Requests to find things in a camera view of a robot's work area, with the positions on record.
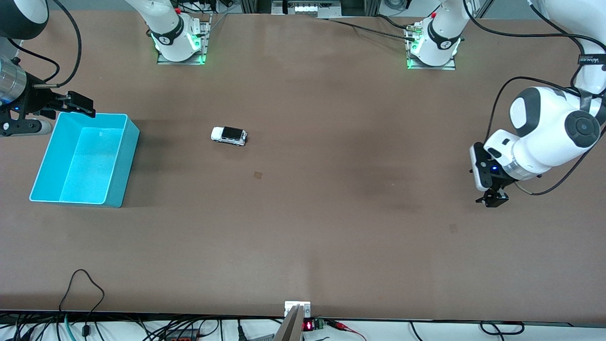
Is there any white jeep toy black roof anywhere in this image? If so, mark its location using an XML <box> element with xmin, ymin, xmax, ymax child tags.
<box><xmin>211</xmin><ymin>126</ymin><xmax>248</xmax><ymax>147</ymax></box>

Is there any cyan plastic bin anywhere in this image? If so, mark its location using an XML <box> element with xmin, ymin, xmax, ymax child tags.
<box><xmin>29</xmin><ymin>112</ymin><xmax>141</xmax><ymax>208</ymax></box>

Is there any red clip lead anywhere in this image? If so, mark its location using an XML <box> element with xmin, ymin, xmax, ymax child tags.
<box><xmin>326</xmin><ymin>320</ymin><xmax>367</xmax><ymax>341</ymax></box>

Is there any lit electronics box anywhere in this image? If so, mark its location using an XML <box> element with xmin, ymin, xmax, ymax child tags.
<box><xmin>284</xmin><ymin>0</ymin><xmax>342</xmax><ymax>16</ymax></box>

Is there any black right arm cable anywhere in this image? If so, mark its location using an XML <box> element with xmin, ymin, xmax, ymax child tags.
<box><xmin>7</xmin><ymin>0</ymin><xmax>82</xmax><ymax>88</ymax></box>

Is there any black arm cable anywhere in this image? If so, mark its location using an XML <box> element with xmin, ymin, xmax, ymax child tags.
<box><xmin>7</xmin><ymin>0</ymin><xmax>82</xmax><ymax>88</ymax></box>
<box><xmin>462</xmin><ymin>0</ymin><xmax>606</xmax><ymax>196</ymax></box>

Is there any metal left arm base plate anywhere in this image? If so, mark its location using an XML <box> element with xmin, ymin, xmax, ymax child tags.
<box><xmin>405</xmin><ymin>26</ymin><xmax>456</xmax><ymax>71</ymax></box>

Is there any black coiled cable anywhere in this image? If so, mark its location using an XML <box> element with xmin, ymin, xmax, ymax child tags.
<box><xmin>410</xmin><ymin>321</ymin><xmax>525</xmax><ymax>337</ymax></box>

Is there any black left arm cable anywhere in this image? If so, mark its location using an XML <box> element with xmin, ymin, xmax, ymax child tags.
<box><xmin>462</xmin><ymin>0</ymin><xmax>606</xmax><ymax>196</ymax></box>

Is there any thin black looped cable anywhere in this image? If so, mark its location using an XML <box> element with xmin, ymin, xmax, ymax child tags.
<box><xmin>58</xmin><ymin>269</ymin><xmax>106</xmax><ymax>341</ymax></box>

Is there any black table cable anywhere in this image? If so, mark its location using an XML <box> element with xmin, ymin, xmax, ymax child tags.
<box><xmin>327</xmin><ymin>18</ymin><xmax>413</xmax><ymax>41</ymax></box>

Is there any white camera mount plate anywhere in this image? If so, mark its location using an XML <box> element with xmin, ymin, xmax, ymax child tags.
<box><xmin>285</xmin><ymin>301</ymin><xmax>312</xmax><ymax>318</ymax></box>

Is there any grey aluminium mount bar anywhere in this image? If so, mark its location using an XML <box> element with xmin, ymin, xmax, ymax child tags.
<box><xmin>274</xmin><ymin>305</ymin><xmax>304</xmax><ymax>341</ymax></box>

